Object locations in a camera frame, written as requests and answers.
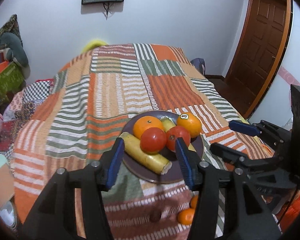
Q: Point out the brown wooden door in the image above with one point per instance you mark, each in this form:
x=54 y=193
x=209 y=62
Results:
x=259 y=52

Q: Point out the dark purple round plate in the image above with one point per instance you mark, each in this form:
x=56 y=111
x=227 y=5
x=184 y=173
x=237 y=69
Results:
x=174 y=174

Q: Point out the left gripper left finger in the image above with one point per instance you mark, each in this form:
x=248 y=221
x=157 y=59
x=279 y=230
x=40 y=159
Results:
x=53 y=213

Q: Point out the dark red small fruit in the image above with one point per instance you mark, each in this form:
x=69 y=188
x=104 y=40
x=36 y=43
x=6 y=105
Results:
x=155 y=215

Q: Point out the banana half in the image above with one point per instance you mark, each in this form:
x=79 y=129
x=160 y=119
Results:
x=153 y=162
x=167 y=123

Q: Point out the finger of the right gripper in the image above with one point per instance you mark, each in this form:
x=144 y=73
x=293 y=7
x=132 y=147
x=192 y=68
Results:
x=231 y=156
x=270 y=133

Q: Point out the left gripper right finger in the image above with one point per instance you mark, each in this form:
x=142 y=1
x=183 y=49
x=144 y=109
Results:
x=246 y=214

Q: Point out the checkered black white cloth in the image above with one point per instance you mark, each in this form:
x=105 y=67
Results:
x=37 y=91

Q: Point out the yellow pillow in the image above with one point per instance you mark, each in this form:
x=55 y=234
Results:
x=93 y=44

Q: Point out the grey plush toy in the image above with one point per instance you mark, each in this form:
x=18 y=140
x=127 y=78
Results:
x=12 y=48

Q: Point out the small mandarin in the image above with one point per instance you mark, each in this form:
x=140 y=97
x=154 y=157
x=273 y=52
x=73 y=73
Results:
x=185 y=217
x=194 y=201

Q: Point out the large orange with sticker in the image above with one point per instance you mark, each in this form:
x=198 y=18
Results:
x=191 y=123

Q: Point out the striped patchwork bedspread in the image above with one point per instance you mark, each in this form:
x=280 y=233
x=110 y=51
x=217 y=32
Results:
x=93 y=97

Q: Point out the orange mandarin on plate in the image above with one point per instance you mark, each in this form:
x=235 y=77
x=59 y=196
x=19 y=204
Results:
x=144 y=123

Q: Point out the smaller red tomato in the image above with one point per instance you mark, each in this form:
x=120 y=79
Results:
x=178 y=137

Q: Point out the blue bag beside bed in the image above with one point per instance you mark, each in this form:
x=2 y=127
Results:
x=199 y=64

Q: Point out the green patterned box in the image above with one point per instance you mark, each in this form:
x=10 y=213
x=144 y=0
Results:
x=11 y=80

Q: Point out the banana half on plate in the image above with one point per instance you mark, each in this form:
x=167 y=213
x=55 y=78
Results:
x=167 y=123

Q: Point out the large red tomato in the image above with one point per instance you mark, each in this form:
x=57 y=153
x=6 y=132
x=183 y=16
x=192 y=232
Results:
x=153 y=140

